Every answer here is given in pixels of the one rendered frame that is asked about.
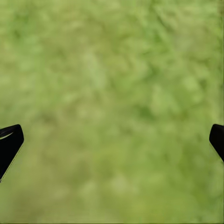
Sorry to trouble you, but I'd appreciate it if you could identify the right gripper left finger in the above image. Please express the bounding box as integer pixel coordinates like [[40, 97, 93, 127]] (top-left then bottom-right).
[[0, 124, 24, 180]]

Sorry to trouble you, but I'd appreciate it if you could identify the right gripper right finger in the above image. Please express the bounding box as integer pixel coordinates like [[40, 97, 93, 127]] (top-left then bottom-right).
[[209, 124, 224, 162]]

